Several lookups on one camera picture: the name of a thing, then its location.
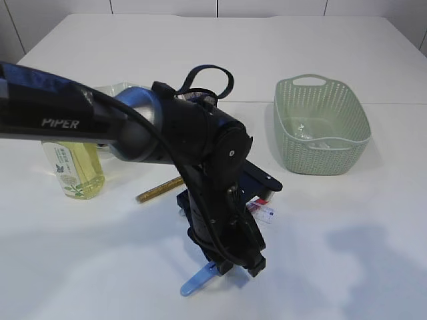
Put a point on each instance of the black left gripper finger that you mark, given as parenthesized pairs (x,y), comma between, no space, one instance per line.
(223,267)
(257,266)

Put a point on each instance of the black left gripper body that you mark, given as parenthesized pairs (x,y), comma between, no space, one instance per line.
(236,238)

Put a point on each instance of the blue scissors with cover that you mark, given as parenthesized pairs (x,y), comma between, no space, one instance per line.
(199,279)

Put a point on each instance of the clear plastic ruler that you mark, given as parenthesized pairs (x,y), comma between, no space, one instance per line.
(261,212)

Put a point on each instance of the clear plastic sheet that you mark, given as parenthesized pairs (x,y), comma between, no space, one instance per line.
(313,131)

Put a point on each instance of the yellow tea drink bottle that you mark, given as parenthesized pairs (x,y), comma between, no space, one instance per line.
(77,168)

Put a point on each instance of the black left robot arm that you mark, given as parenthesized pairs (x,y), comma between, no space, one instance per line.
(208,147)

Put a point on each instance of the red glitter pen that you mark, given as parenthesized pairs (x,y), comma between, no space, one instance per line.
(258,202)

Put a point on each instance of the gold glitter pen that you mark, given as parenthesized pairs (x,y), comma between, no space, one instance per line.
(159,190)

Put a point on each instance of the black mesh pen holder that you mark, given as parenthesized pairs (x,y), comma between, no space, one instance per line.
(199,95)

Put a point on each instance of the green plastic woven basket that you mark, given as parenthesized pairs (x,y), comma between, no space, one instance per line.
(314,97)

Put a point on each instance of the green wavy glass plate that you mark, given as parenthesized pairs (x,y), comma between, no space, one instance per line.
(115,89)

